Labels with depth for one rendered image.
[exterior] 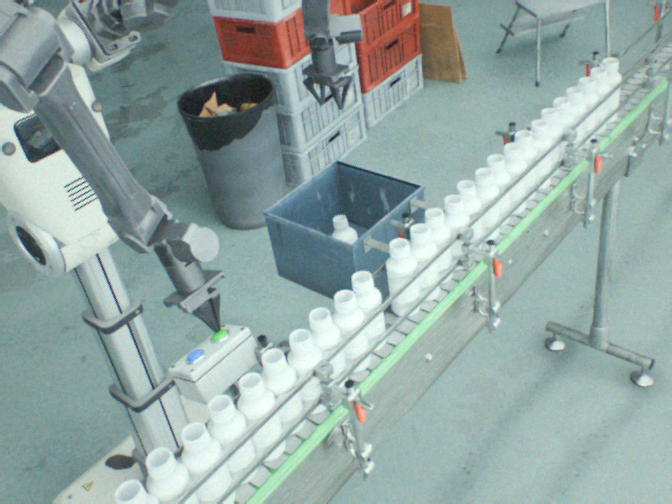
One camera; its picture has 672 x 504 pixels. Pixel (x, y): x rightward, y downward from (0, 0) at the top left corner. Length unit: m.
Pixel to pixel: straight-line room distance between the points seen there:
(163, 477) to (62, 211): 0.64
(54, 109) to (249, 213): 2.62
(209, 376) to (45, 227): 0.48
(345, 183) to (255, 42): 1.59
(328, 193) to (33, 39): 1.31
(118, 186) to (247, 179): 2.35
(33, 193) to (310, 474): 0.74
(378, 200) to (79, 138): 1.20
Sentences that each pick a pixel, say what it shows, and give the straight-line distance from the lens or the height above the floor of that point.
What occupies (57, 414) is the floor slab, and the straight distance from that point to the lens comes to 3.08.
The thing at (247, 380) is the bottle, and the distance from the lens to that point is 1.23.
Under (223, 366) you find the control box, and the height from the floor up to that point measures 1.10.
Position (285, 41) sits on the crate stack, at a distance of 3.59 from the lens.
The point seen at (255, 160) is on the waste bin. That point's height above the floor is 0.38.
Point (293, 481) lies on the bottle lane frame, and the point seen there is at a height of 0.96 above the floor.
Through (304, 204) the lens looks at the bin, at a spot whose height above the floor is 0.89.
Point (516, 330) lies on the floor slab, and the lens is 2.95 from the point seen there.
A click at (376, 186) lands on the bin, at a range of 2.12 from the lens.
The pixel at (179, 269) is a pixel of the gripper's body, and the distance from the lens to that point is 1.31.
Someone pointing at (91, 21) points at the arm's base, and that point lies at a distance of 1.63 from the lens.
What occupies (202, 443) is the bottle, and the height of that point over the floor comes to 1.15.
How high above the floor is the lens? 2.01
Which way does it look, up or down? 36 degrees down
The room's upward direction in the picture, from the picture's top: 10 degrees counter-clockwise
